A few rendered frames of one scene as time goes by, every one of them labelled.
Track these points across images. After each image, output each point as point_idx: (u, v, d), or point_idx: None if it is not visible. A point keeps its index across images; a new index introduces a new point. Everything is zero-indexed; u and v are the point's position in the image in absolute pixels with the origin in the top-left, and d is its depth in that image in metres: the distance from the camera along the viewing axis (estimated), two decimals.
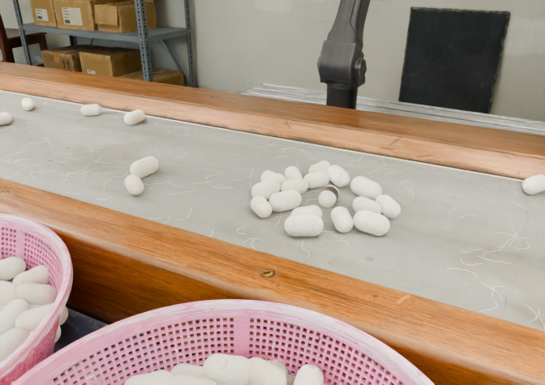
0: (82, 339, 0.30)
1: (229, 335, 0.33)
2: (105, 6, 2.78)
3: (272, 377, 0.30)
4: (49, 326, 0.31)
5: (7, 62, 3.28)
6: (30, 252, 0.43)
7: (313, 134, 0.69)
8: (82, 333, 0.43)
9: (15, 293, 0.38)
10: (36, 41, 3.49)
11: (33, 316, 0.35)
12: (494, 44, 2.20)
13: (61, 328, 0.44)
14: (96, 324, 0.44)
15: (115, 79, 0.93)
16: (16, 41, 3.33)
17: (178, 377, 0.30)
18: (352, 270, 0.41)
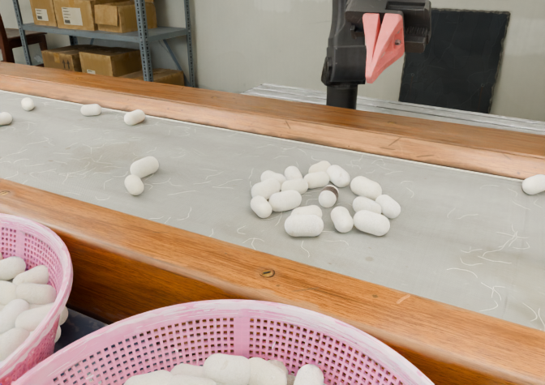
0: (82, 339, 0.30)
1: (229, 335, 0.33)
2: (105, 6, 2.78)
3: (272, 377, 0.30)
4: (49, 326, 0.31)
5: (7, 62, 3.28)
6: (30, 252, 0.43)
7: (313, 134, 0.69)
8: (82, 333, 0.43)
9: (15, 293, 0.38)
10: (36, 41, 3.49)
11: (33, 316, 0.35)
12: (494, 44, 2.20)
13: (61, 328, 0.44)
14: (96, 324, 0.44)
15: (115, 79, 0.93)
16: (16, 41, 3.33)
17: (178, 377, 0.30)
18: (352, 270, 0.41)
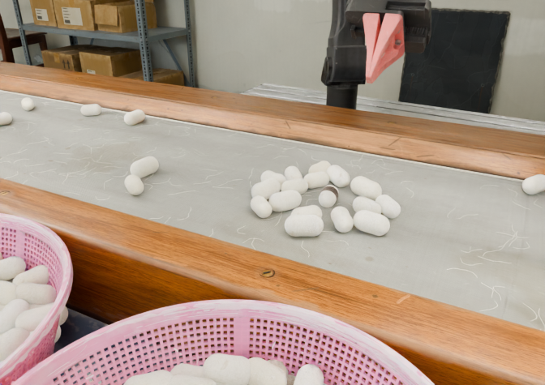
0: (82, 339, 0.30)
1: (229, 335, 0.33)
2: (105, 6, 2.78)
3: (272, 377, 0.30)
4: (49, 326, 0.31)
5: (7, 62, 3.28)
6: (30, 252, 0.43)
7: (313, 134, 0.69)
8: (82, 333, 0.43)
9: (15, 293, 0.38)
10: (36, 41, 3.49)
11: (33, 316, 0.35)
12: (494, 44, 2.20)
13: (61, 328, 0.44)
14: (96, 324, 0.44)
15: (115, 79, 0.93)
16: (16, 41, 3.33)
17: (178, 377, 0.30)
18: (352, 270, 0.41)
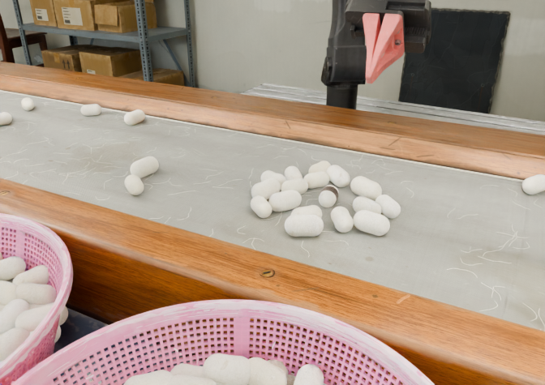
0: (82, 339, 0.30)
1: (229, 335, 0.33)
2: (105, 6, 2.78)
3: (272, 377, 0.30)
4: (49, 326, 0.31)
5: (7, 62, 3.28)
6: (30, 252, 0.43)
7: (313, 134, 0.69)
8: (82, 333, 0.43)
9: (15, 293, 0.38)
10: (36, 41, 3.49)
11: (33, 316, 0.35)
12: (494, 44, 2.20)
13: (61, 328, 0.44)
14: (96, 324, 0.44)
15: (115, 79, 0.93)
16: (16, 41, 3.33)
17: (178, 377, 0.30)
18: (352, 270, 0.41)
